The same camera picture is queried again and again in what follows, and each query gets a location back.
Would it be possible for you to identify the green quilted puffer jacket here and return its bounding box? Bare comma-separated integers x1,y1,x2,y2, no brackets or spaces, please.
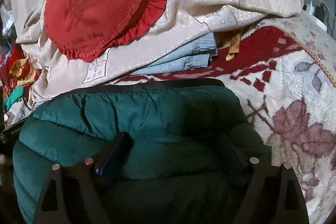
13,79,272,223

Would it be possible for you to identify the teal green cloth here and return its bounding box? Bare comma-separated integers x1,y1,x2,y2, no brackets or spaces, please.
3,86,24,112

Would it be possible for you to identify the floral red white blanket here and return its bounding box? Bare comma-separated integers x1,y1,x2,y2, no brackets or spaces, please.
112,14,335,223

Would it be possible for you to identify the red gold patterned cloth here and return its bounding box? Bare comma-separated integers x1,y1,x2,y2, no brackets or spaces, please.
1,43,42,98

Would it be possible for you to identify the light blue folded cloth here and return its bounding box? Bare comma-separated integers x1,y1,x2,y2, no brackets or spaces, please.
129,33,218,76

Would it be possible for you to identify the cream embroidered bedspread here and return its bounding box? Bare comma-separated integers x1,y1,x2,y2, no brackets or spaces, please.
8,0,304,109

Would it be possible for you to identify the white charger with cable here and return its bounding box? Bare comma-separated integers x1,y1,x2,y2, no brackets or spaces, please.
303,0,336,40

